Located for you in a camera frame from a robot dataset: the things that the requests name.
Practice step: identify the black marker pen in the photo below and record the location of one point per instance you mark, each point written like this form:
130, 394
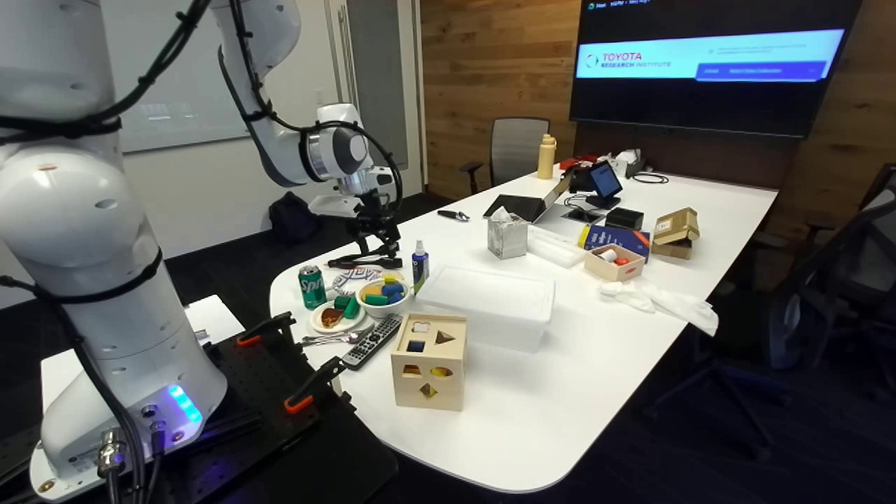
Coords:
456, 213

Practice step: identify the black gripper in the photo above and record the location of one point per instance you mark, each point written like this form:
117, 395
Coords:
379, 219

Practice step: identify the white bowl with toy blocks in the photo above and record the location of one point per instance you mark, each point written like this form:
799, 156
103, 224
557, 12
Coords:
382, 296

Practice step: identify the small black box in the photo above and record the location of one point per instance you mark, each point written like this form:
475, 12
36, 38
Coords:
622, 216

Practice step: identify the blue box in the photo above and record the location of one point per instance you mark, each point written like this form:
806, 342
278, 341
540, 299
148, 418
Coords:
620, 243

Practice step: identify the green plastic cup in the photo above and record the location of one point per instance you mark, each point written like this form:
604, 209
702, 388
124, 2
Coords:
348, 306

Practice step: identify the small plate with food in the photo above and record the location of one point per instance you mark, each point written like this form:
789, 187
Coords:
331, 321

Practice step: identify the small bottle with blue cap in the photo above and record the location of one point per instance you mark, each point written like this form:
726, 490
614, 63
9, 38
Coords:
422, 261

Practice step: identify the long black tongs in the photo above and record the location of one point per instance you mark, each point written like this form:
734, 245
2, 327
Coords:
365, 261

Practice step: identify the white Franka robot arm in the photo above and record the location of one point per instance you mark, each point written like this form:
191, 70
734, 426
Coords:
75, 234

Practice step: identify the woven wooden basket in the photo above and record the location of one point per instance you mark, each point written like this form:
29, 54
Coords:
677, 231

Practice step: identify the wooden shape sorter cube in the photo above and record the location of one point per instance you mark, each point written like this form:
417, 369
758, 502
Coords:
429, 363

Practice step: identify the small wooden tray box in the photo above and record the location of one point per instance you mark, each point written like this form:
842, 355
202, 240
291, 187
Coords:
614, 264

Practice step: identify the tan squeeze bottle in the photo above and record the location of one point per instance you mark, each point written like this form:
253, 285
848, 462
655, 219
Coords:
547, 156

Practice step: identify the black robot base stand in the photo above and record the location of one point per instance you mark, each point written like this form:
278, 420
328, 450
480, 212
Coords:
253, 411

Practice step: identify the large grey office chair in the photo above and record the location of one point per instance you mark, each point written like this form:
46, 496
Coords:
517, 150

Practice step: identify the wall mounted TV screen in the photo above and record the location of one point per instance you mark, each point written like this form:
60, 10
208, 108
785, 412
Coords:
715, 66

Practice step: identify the black clamp orange tip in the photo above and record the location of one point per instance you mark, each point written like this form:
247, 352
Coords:
313, 381
263, 331

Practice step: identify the black remote control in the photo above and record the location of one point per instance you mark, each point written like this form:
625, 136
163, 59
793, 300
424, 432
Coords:
372, 342

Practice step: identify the green soda can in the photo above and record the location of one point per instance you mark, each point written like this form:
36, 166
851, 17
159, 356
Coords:
313, 287

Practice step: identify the metal spoon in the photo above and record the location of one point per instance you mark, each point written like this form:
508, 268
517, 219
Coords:
324, 341

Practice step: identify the dark office chair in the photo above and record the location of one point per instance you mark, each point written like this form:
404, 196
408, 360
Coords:
828, 290

